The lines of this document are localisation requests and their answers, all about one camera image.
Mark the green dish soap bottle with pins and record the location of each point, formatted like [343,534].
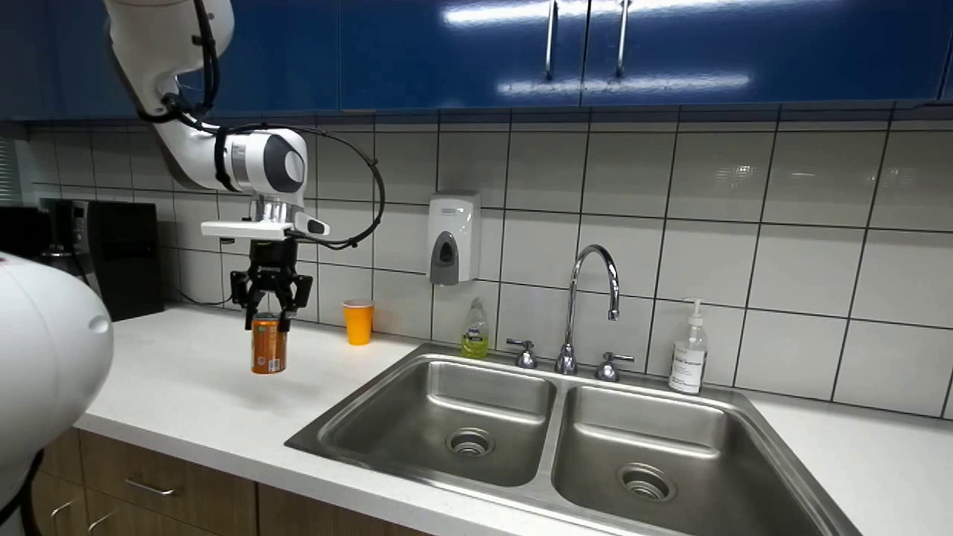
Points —
[474,345]

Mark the orange soda can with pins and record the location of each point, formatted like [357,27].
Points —
[269,351]

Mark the wooden base cabinet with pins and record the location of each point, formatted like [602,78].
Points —
[181,496]

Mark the black coffee maker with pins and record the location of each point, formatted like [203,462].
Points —
[125,257]

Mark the chrome gooseneck faucet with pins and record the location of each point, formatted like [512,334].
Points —
[570,339]

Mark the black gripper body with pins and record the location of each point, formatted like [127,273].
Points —
[273,269]

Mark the white wall soap dispenser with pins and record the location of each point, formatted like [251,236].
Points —
[455,240]

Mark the clear soap bottle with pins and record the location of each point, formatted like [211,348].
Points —
[687,361]

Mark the blue upper wall cabinet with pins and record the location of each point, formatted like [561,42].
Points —
[448,54]

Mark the glass coffee carafe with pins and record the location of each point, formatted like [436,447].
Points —
[68,261]

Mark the stainless steel double sink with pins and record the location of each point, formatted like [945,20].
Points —
[518,418]

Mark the orange plastic cup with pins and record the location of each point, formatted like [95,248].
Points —
[358,327]

